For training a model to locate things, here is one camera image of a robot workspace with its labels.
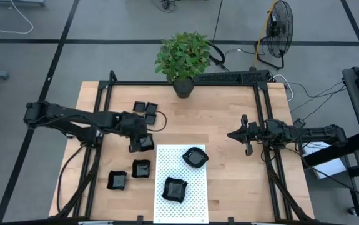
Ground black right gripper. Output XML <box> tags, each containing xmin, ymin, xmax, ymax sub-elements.
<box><xmin>227</xmin><ymin>114</ymin><xmax>263</xmax><ymax>156</ymax></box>

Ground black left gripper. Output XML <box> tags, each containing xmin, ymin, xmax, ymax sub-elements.
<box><xmin>118</xmin><ymin>111</ymin><xmax>150</xmax><ymax>153</ymax></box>

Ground black perforated box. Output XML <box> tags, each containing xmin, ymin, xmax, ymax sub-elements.
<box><xmin>194</xmin><ymin>69</ymin><xmax>272</xmax><ymax>84</ymax></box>

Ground white perforated metal shelf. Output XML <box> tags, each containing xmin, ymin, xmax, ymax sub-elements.
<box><xmin>152</xmin><ymin>144</ymin><xmax>210</xmax><ymax>224</ymax></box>

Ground black headphones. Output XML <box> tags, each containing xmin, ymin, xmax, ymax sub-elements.
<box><xmin>208</xmin><ymin>40</ymin><xmax>230</xmax><ymax>72</ymax></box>

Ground green potted plant black pot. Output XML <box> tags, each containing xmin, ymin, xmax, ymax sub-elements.
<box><xmin>154</xmin><ymin>31</ymin><xmax>213</xmax><ymax>99</ymax></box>

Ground black floor fan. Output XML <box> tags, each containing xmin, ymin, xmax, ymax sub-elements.
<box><xmin>253</xmin><ymin>0</ymin><xmax>295</xmax><ymax>71</ymax></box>

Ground black aluminium table frame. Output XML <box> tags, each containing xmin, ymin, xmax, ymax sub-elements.
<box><xmin>48</xmin><ymin>69</ymin><xmax>317</xmax><ymax>224</ymax></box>

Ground black arm base cable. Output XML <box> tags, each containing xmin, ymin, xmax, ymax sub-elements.
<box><xmin>56</xmin><ymin>144</ymin><xmax>87</xmax><ymax>214</ymax></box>

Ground yellow hanging cable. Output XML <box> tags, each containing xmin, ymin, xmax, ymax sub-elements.
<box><xmin>252</xmin><ymin>0</ymin><xmax>277</xmax><ymax>69</ymax></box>

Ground black floor cable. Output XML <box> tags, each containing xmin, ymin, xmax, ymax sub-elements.
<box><xmin>212</xmin><ymin>0</ymin><xmax>224</xmax><ymax>41</ymax></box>

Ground white floor cable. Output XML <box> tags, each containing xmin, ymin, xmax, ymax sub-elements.
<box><xmin>0</xmin><ymin>0</ymin><xmax>35</xmax><ymax>35</ymax></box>

